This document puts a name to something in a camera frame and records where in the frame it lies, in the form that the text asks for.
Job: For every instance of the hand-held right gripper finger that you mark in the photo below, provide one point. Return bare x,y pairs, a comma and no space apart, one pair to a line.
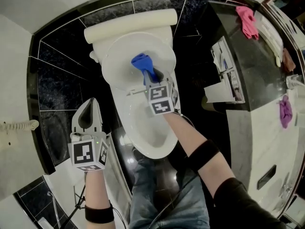
147,81
162,76

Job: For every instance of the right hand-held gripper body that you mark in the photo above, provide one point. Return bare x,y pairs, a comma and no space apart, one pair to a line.
159,93

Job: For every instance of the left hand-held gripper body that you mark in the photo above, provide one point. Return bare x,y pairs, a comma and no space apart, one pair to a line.
82,153

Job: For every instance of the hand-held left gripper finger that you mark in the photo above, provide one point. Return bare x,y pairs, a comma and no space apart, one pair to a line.
75,124
98,120

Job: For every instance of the blue cleaning cloth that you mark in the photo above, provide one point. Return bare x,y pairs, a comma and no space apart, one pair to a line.
143,62

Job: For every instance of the white toilet lid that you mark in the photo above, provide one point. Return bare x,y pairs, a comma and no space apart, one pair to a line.
119,61

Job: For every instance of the person's right forearm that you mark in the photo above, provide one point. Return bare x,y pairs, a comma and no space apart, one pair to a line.
181,132

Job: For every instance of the person's left forearm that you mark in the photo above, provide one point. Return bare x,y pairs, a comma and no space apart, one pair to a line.
97,190

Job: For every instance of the white ceramic toilet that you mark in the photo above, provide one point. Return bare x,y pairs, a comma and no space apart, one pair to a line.
143,132

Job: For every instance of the chrome toilet paper holder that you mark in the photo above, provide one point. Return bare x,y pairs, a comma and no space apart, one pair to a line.
228,80

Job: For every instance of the white bathtub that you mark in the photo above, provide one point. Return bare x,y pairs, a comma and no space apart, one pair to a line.
114,175

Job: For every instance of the beige waste bin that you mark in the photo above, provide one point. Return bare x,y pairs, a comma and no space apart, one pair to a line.
209,106

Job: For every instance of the person's left shoe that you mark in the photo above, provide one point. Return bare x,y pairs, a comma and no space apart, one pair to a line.
138,154

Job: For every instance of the black light stand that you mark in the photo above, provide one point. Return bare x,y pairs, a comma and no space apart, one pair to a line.
76,206

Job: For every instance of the chrome grab bar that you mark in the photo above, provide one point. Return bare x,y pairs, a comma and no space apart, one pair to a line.
55,209

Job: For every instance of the person's blue jeans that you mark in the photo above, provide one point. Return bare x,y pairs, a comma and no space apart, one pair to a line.
147,194

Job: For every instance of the white soap tray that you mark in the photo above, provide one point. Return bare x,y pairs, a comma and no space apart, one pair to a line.
44,223

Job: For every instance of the pink cloth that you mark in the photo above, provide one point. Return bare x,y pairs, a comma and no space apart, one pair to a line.
247,20

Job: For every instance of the marble vanity counter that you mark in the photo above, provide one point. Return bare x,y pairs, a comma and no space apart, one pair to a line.
262,139

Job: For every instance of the purple cloth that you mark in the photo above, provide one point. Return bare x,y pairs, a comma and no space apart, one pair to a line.
285,111

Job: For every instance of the clear drinking glass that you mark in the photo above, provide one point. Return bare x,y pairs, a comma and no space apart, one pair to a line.
295,82

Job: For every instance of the person's black jacket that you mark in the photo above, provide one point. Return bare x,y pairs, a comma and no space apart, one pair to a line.
243,206

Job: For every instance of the beige wall telephone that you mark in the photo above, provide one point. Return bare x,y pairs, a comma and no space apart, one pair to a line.
14,128

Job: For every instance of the wood-framed wall mirror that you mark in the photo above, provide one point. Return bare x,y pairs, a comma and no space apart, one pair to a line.
290,3

